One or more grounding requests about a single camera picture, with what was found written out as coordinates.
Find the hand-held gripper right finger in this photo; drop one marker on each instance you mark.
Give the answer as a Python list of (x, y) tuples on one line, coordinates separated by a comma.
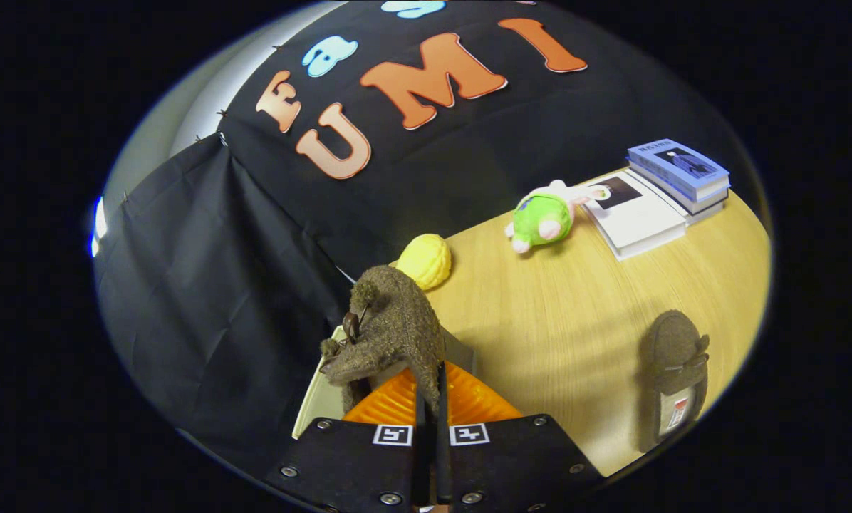
[(443, 456)]

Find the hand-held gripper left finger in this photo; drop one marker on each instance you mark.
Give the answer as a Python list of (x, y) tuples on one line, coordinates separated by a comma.
[(347, 463)]

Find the beige grey storage box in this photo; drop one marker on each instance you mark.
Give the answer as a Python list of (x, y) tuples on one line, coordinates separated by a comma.
[(319, 406)]

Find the brown fuzzy slipper shoe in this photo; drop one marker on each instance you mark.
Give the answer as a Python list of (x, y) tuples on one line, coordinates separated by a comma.
[(397, 320), (672, 349)]

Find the yellow knitted plush toy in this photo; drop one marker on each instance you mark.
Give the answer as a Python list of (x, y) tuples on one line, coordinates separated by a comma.
[(426, 260)]

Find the black backdrop cloth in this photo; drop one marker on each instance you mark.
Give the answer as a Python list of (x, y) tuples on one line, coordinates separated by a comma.
[(205, 285)]

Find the green and pink plush toy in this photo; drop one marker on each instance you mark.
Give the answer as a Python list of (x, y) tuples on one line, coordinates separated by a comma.
[(540, 217)]

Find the white book with dark photo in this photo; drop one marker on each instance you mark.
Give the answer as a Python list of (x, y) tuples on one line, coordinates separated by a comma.
[(640, 214)]

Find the ceiling light panel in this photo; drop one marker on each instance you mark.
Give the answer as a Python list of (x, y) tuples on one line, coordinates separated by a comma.
[(99, 226)]

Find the plain white book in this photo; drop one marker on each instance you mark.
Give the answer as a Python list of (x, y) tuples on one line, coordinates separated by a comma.
[(704, 208)]

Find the blue cover book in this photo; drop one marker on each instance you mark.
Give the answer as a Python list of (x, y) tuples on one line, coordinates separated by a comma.
[(675, 167)]

